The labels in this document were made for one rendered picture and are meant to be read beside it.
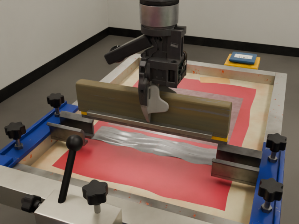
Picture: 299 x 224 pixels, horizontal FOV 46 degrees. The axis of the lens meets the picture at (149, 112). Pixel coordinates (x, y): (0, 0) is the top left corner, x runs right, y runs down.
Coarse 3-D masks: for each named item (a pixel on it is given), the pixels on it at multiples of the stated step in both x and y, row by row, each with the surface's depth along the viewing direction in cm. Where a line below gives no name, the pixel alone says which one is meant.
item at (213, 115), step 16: (80, 80) 82; (80, 96) 82; (96, 96) 81; (112, 96) 79; (128, 96) 77; (160, 96) 75; (176, 96) 74; (192, 96) 74; (112, 112) 81; (128, 112) 79; (160, 112) 76; (176, 112) 75; (192, 112) 73; (208, 112) 72; (224, 112) 71; (208, 128) 74; (224, 128) 72
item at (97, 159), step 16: (192, 80) 126; (96, 128) 98; (128, 128) 98; (96, 144) 91; (64, 160) 85; (80, 160) 85; (96, 160) 85; (112, 160) 85; (128, 160) 85; (144, 160) 85; (96, 176) 80; (112, 176) 80; (128, 176) 80
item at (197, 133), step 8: (88, 112) 82; (96, 112) 82; (104, 112) 82; (120, 120) 80; (128, 120) 79; (136, 120) 78; (144, 120) 78; (160, 128) 77; (168, 128) 76; (176, 128) 75; (184, 128) 75; (192, 128) 75; (200, 136) 74; (208, 136) 73
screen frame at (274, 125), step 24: (120, 72) 124; (192, 72) 132; (216, 72) 128; (240, 72) 125; (264, 72) 124; (48, 144) 89; (24, 168) 77; (120, 192) 71; (192, 216) 65; (216, 216) 65
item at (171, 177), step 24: (216, 96) 115; (240, 96) 115; (240, 120) 102; (192, 144) 91; (216, 144) 91; (240, 144) 91; (144, 168) 83; (168, 168) 83; (192, 168) 83; (168, 192) 76; (192, 192) 76; (216, 192) 76
